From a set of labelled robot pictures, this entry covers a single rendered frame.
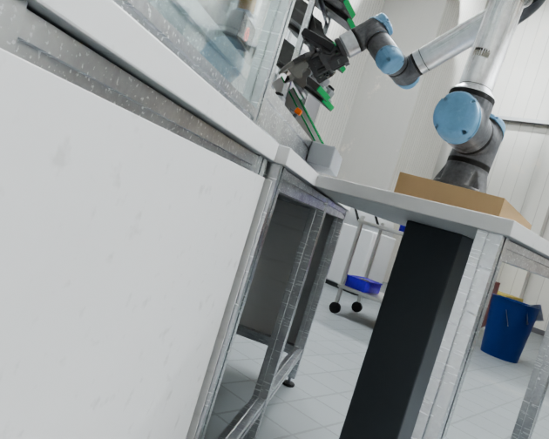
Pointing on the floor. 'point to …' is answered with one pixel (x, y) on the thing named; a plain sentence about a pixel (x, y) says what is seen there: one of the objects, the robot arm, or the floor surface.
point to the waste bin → (509, 327)
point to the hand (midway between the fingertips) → (283, 74)
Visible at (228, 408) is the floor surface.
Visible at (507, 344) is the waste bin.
